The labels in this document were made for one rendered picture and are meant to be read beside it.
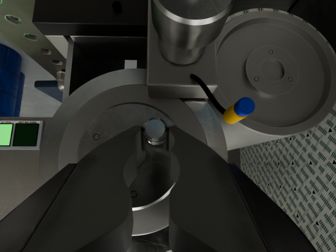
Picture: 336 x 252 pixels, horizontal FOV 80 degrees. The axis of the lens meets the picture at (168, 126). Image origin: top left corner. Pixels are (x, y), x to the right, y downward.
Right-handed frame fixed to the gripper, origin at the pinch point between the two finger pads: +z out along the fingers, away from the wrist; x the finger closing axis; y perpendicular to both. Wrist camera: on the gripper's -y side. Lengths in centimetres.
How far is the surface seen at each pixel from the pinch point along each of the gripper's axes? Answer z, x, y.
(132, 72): 6.5, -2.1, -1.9
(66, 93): 5.8, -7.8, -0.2
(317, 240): 1.0, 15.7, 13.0
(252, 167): 15.9, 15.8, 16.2
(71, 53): 8.1, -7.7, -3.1
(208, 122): 3.8, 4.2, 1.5
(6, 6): 23.8, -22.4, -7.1
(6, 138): 30, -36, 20
